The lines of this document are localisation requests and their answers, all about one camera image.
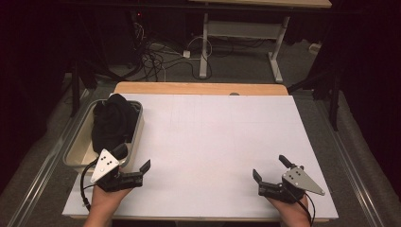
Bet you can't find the black device with red light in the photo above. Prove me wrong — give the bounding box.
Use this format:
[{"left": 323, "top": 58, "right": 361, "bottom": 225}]
[{"left": 131, "top": 9, "right": 145, "bottom": 26}]

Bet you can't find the small pale box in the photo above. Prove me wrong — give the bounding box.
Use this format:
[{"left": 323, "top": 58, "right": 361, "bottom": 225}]
[{"left": 307, "top": 42, "right": 323, "bottom": 55}]

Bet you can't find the tangle of floor cables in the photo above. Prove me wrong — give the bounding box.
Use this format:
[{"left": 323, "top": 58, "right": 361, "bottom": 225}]
[{"left": 131, "top": 22, "right": 216, "bottom": 82}]

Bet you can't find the person's left hand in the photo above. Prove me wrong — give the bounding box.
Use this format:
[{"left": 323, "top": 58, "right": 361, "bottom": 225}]
[{"left": 89, "top": 185, "right": 133, "bottom": 219}]

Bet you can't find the black stand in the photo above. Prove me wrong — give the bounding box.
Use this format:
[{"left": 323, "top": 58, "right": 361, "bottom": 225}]
[
  {"left": 69, "top": 58, "right": 99, "bottom": 118},
  {"left": 287, "top": 67, "right": 343, "bottom": 132}
]

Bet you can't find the hand-held gripper black cable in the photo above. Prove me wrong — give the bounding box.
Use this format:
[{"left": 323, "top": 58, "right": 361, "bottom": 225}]
[
  {"left": 289, "top": 185, "right": 317, "bottom": 227},
  {"left": 79, "top": 158, "right": 99, "bottom": 212}
]

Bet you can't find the right hand-held gripper black cable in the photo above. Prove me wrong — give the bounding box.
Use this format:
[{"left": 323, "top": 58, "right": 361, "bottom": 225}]
[{"left": 289, "top": 185, "right": 317, "bottom": 227}]

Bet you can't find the left hand-held gripper black cable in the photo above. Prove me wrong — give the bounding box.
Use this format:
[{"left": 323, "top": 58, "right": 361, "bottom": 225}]
[{"left": 79, "top": 158, "right": 99, "bottom": 212}]

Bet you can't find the beige plastic basin grey rim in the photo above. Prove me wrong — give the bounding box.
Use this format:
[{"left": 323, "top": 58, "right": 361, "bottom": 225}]
[{"left": 61, "top": 98, "right": 145, "bottom": 178}]

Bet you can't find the person's right hand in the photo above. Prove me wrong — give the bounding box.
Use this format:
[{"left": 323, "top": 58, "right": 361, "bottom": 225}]
[{"left": 268, "top": 196, "right": 312, "bottom": 222}]

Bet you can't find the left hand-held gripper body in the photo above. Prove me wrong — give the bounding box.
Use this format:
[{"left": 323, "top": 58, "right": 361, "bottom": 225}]
[{"left": 90, "top": 148, "right": 145, "bottom": 193}]

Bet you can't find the white-framed desk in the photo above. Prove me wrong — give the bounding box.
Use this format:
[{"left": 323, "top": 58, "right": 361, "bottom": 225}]
[{"left": 188, "top": 0, "right": 333, "bottom": 84}]

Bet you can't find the dark knit vest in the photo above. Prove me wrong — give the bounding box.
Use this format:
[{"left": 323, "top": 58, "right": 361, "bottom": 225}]
[{"left": 91, "top": 93, "right": 140, "bottom": 156}]

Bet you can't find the white board sheet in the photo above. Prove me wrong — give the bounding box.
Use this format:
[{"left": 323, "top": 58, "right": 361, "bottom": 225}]
[{"left": 61, "top": 93, "right": 340, "bottom": 220}]

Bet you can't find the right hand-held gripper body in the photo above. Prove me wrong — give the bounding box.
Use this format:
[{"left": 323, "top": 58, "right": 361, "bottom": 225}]
[{"left": 257, "top": 165, "right": 326, "bottom": 204}]

